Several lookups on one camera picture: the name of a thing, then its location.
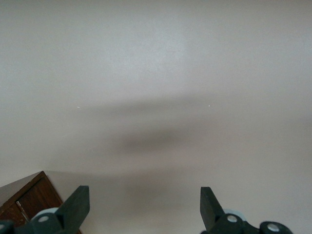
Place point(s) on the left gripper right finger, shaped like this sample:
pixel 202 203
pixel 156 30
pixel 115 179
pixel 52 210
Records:
pixel 212 212

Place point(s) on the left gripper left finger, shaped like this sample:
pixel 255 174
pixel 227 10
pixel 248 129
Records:
pixel 73 209

